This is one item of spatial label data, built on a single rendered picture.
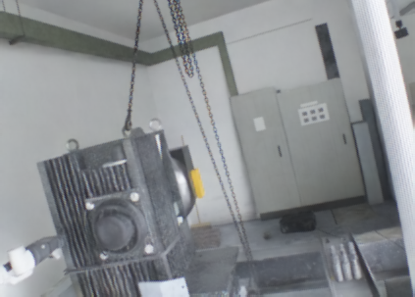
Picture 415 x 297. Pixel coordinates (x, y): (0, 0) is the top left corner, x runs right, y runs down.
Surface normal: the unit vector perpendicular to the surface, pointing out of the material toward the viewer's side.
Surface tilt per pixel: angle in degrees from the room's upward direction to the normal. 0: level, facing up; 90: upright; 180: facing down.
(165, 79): 90
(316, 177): 90
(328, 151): 90
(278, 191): 90
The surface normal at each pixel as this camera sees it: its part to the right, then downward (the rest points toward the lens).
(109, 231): -0.21, 0.10
